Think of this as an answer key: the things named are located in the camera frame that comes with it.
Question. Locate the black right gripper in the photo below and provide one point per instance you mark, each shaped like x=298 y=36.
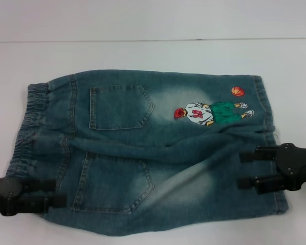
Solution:
x=298 y=166

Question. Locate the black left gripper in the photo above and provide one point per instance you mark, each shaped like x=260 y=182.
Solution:
x=5 y=194

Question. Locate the blue denim shorts with embroidery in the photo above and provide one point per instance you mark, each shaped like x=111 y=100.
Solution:
x=183 y=158

